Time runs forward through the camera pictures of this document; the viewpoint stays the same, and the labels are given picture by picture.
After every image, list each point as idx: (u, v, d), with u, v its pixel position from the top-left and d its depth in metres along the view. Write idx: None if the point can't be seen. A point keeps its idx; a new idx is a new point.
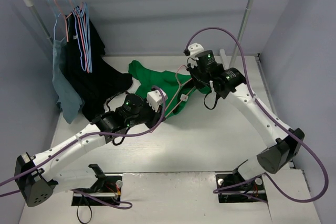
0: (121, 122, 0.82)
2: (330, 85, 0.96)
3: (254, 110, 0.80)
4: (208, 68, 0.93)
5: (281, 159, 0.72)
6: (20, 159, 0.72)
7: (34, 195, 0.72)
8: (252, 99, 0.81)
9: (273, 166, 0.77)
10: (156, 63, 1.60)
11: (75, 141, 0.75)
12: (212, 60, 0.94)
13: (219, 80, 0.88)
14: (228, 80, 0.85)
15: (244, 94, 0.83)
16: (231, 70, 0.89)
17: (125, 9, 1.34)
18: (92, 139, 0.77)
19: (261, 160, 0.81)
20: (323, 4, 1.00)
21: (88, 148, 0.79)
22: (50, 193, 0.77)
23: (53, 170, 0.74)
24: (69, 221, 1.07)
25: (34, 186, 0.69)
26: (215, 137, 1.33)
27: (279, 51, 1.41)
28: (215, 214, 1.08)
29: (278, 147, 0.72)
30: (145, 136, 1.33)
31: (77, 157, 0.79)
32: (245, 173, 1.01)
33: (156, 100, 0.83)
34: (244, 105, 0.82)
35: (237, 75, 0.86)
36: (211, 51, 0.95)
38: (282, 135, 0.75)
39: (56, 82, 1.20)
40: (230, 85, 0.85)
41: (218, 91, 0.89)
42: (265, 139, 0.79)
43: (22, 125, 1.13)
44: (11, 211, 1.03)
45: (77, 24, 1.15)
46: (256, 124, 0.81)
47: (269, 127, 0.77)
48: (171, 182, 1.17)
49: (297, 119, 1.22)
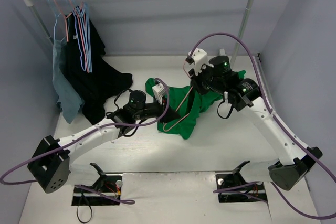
0: (129, 118, 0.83)
2: (329, 85, 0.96)
3: (272, 127, 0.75)
4: (222, 78, 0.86)
5: (297, 179, 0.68)
6: (42, 141, 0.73)
7: (55, 178, 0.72)
8: (270, 116, 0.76)
9: (287, 184, 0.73)
10: (156, 63, 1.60)
11: (95, 130, 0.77)
12: (228, 68, 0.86)
13: (235, 92, 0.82)
14: (244, 94, 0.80)
15: (262, 108, 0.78)
16: (247, 82, 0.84)
17: (125, 9, 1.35)
18: (109, 130, 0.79)
19: (274, 176, 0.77)
20: (323, 4, 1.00)
21: (104, 138, 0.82)
22: (64, 180, 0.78)
23: (76, 152, 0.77)
24: (69, 220, 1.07)
25: (62, 165, 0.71)
26: (216, 137, 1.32)
27: (279, 51, 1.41)
28: (215, 214, 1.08)
29: (296, 167, 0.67)
30: (146, 136, 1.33)
31: (95, 144, 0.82)
32: (245, 174, 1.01)
33: (157, 91, 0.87)
34: (261, 120, 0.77)
35: (254, 89, 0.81)
36: (227, 57, 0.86)
38: (301, 156, 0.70)
39: (56, 81, 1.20)
40: (248, 99, 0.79)
41: (233, 104, 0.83)
42: (281, 158, 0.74)
43: (23, 125, 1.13)
44: (12, 211, 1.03)
45: (77, 24, 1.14)
46: (273, 140, 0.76)
47: (286, 146, 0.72)
48: (171, 182, 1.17)
49: (297, 119, 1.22)
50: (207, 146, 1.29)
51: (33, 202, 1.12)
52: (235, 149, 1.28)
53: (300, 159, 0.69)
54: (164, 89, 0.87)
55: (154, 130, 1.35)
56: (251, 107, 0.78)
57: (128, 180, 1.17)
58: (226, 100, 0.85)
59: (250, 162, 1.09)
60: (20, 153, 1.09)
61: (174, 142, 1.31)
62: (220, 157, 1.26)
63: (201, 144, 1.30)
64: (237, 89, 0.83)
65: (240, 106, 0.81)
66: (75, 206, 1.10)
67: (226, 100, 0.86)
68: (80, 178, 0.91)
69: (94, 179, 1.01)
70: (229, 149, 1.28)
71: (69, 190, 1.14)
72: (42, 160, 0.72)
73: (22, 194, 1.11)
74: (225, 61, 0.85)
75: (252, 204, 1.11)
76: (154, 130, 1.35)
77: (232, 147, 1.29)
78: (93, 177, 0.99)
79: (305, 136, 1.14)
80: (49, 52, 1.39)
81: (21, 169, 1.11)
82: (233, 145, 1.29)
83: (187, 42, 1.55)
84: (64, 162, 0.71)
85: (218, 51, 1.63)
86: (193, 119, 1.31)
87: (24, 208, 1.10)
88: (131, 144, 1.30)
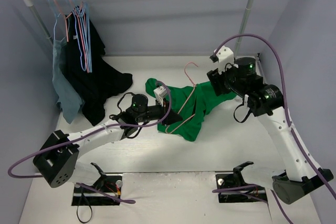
0: (132, 120, 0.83)
2: (329, 85, 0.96)
3: (287, 141, 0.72)
4: (245, 80, 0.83)
5: (301, 197, 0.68)
6: (52, 135, 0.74)
7: (62, 172, 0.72)
8: (287, 129, 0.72)
9: (288, 198, 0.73)
10: (155, 64, 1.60)
11: (102, 129, 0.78)
12: (253, 72, 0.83)
13: (256, 97, 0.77)
14: (265, 100, 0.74)
15: (281, 119, 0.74)
16: (271, 88, 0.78)
17: (125, 9, 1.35)
18: (116, 130, 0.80)
19: (276, 187, 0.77)
20: (323, 4, 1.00)
21: (109, 138, 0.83)
22: (70, 175, 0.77)
23: (83, 148, 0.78)
24: (69, 221, 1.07)
25: (71, 159, 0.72)
26: (216, 137, 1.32)
27: (279, 51, 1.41)
28: (216, 214, 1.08)
29: (303, 187, 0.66)
30: (146, 136, 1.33)
31: (100, 142, 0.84)
32: (246, 176, 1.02)
33: (158, 94, 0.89)
34: (277, 131, 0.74)
35: (277, 97, 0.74)
36: (253, 59, 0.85)
38: (310, 174, 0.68)
39: (56, 81, 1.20)
40: (268, 107, 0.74)
41: (252, 108, 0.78)
42: (289, 171, 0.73)
43: (23, 124, 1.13)
44: (11, 211, 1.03)
45: (77, 24, 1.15)
46: (284, 153, 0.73)
47: (298, 162, 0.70)
48: (171, 182, 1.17)
49: (297, 119, 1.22)
50: (207, 146, 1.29)
51: (33, 202, 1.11)
52: (235, 150, 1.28)
53: (308, 179, 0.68)
54: (165, 91, 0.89)
55: (153, 130, 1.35)
56: (270, 116, 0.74)
57: (128, 180, 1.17)
58: (245, 104, 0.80)
59: (252, 163, 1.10)
60: (20, 153, 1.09)
61: (173, 142, 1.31)
62: (220, 157, 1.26)
63: (201, 144, 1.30)
64: (259, 94, 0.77)
65: (258, 112, 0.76)
66: (75, 206, 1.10)
67: (245, 104, 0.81)
68: (81, 178, 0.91)
69: (95, 178, 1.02)
70: (229, 149, 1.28)
71: (68, 190, 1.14)
72: (49, 154, 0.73)
73: (22, 194, 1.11)
74: (251, 64, 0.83)
75: (252, 204, 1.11)
76: (153, 130, 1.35)
77: (232, 147, 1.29)
78: (93, 177, 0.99)
79: (305, 136, 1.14)
80: (49, 53, 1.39)
81: (22, 169, 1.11)
82: (233, 145, 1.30)
83: (187, 42, 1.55)
84: (73, 156, 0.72)
85: None
86: (197, 122, 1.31)
87: (24, 209, 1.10)
88: (131, 144, 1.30)
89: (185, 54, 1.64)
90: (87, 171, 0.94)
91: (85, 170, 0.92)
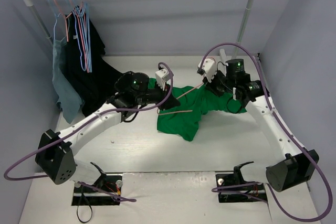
0: (132, 100, 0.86)
2: (330, 85, 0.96)
3: (271, 123, 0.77)
4: (234, 76, 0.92)
5: (285, 173, 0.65)
6: (43, 135, 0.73)
7: (62, 169, 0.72)
8: (270, 112, 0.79)
9: (279, 183, 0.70)
10: (155, 63, 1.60)
11: (95, 117, 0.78)
12: (241, 69, 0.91)
13: (242, 89, 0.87)
14: (249, 91, 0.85)
15: (263, 105, 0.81)
16: (255, 82, 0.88)
17: (125, 9, 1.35)
18: (111, 116, 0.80)
19: (268, 175, 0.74)
20: (324, 3, 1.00)
21: (106, 125, 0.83)
22: (73, 170, 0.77)
23: (79, 143, 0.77)
24: (69, 221, 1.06)
25: (66, 157, 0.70)
26: (215, 137, 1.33)
27: (279, 50, 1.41)
28: (215, 214, 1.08)
29: (286, 162, 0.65)
30: (146, 136, 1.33)
31: (97, 132, 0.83)
32: (246, 174, 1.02)
33: (161, 76, 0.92)
34: (261, 115, 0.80)
35: (260, 88, 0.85)
36: (242, 59, 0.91)
38: (294, 152, 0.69)
39: (56, 81, 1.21)
40: (251, 96, 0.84)
41: (240, 99, 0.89)
42: (277, 154, 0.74)
43: (22, 124, 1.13)
44: (11, 212, 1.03)
45: (77, 24, 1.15)
46: (270, 136, 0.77)
47: (281, 140, 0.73)
48: (171, 182, 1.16)
49: (296, 119, 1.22)
50: (207, 146, 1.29)
51: (33, 202, 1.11)
52: (235, 149, 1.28)
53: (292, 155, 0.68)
54: (167, 75, 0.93)
55: (153, 130, 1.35)
56: (254, 103, 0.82)
57: (128, 180, 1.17)
58: (234, 96, 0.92)
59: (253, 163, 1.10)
60: (19, 153, 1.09)
61: (173, 142, 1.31)
62: (220, 157, 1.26)
63: (201, 144, 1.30)
64: (244, 86, 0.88)
65: (244, 102, 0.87)
66: (75, 206, 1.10)
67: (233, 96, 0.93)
68: (83, 175, 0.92)
69: (96, 177, 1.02)
70: (229, 149, 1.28)
71: (68, 191, 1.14)
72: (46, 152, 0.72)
73: (22, 195, 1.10)
74: (239, 62, 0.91)
75: (252, 204, 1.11)
76: (153, 131, 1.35)
77: (233, 147, 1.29)
78: (94, 175, 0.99)
79: (304, 136, 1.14)
80: (49, 53, 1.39)
81: (22, 169, 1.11)
82: (233, 145, 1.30)
83: (186, 42, 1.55)
84: (67, 153, 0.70)
85: (218, 51, 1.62)
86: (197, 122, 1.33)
87: (24, 209, 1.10)
88: (131, 144, 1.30)
89: (186, 54, 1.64)
90: (88, 170, 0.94)
91: (87, 169, 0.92)
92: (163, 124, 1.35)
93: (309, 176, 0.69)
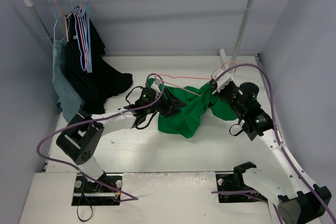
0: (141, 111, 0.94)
2: (329, 86, 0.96)
3: (280, 159, 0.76)
4: (244, 106, 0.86)
5: (298, 211, 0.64)
6: (77, 115, 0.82)
7: (87, 148, 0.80)
8: (278, 147, 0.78)
9: (293, 220, 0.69)
10: (155, 64, 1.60)
11: (120, 113, 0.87)
12: (254, 100, 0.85)
13: (250, 122, 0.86)
14: (256, 125, 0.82)
15: (271, 138, 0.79)
16: (263, 114, 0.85)
17: (125, 9, 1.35)
18: (129, 116, 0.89)
19: (280, 210, 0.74)
20: (324, 3, 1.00)
21: (123, 124, 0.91)
22: (90, 155, 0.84)
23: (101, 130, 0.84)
24: (69, 220, 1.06)
25: (96, 135, 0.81)
26: (215, 137, 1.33)
27: (279, 50, 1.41)
28: (215, 214, 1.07)
29: (299, 202, 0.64)
30: (146, 136, 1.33)
31: (115, 127, 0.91)
32: (248, 180, 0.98)
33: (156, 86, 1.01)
34: (269, 150, 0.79)
35: (267, 122, 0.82)
36: (257, 89, 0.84)
38: (305, 190, 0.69)
39: (56, 82, 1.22)
40: (259, 131, 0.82)
41: (247, 131, 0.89)
42: (288, 190, 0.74)
43: (22, 124, 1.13)
44: (11, 212, 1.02)
45: (77, 24, 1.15)
46: (280, 170, 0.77)
47: (292, 177, 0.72)
48: (171, 182, 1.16)
49: (296, 119, 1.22)
50: (207, 147, 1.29)
51: (33, 202, 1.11)
52: (235, 150, 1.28)
53: (304, 193, 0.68)
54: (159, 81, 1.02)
55: (154, 130, 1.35)
56: (261, 137, 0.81)
57: (128, 181, 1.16)
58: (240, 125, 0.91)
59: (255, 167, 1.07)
60: (19, 153, 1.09)
61: (173, 142, 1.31)
62: (220, 157, 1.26)
63: (201, 144, 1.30)
64: (252, 118, 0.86)
65: (251, 135, 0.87)
66: (75, 206, 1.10)
67: (240, 125, 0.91)
68: (90, 167, 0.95)
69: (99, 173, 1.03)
70: (229, 149, 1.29)
71: (68, 190, 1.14)
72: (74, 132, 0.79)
73: (21, 195, 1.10)
74: (253, 93, 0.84)
75: (252, 204, 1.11)
76: (153, 131, 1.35)
77: (232, 148, 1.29)
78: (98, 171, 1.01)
79: (304, 136, 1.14)
80: (49, 53, 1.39)
81: (21, 170, 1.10)
82: (233, 145, 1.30)
83: (186, 42, 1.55)
84: (98, 131, 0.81)
85: (218, 51, 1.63)
86: (197, 124, 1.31)
87: (24, 209, 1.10)
88: (132, 144, 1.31)
89: (185, 54, 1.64)
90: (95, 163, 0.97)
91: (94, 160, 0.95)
92: (164, 126, 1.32)
93: (323, 212, 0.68)
